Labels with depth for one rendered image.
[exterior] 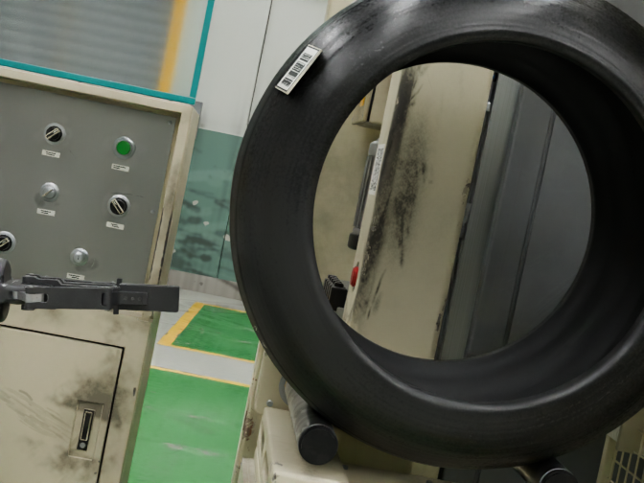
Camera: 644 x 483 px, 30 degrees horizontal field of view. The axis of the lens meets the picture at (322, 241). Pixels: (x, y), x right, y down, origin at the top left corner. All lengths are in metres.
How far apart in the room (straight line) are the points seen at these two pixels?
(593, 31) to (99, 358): 1.08
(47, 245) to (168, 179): 0.24
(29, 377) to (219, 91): 8.52
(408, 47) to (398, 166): 0.41
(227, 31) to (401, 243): 8.91
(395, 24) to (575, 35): 0.20
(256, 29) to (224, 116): 0.80
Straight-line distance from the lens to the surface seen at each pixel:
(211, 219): 10.51
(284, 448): 1.47
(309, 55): 1.32
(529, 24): 1.34
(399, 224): 1.70
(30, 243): 2.13
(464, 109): 1.71
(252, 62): 10.52
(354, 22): 1.34
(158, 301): 1.42
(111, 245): 2.11
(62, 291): 1.39
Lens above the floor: 1.19
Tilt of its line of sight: 3 degrees down
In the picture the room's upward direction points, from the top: 11 degrees clockwise
